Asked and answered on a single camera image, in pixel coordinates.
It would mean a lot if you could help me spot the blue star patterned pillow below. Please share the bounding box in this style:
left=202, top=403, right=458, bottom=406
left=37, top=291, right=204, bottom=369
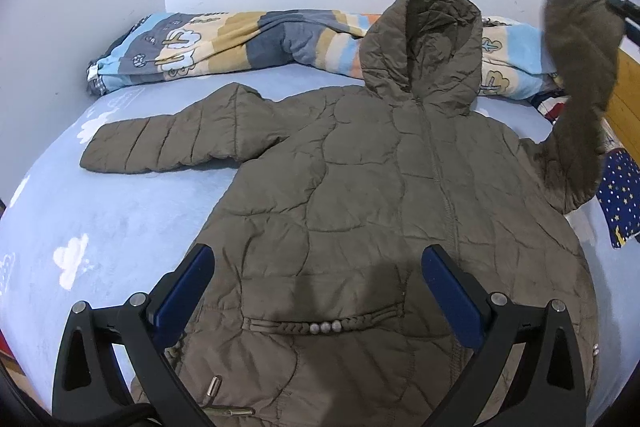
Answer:
left=594, top=118, right=639, bottom=249

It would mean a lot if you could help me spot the colourful patchwork cartoon quilt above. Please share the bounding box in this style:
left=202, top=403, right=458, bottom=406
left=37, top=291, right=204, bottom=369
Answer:
left=87, top=10, right=562, bottom=101

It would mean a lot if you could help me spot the wooden headboard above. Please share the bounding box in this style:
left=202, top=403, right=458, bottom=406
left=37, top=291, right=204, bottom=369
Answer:
left=605, top=50, right=640, bottom=162

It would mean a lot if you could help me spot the olive green quilted hooded coat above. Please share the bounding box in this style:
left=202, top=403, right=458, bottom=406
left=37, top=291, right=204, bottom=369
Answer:
left=80, top=0, right=624, bottom=426

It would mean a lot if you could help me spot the light blue cloud bedsheet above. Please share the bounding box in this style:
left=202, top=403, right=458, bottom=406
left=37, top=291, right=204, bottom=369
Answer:
left=1, top=65, right=639, bottom=421

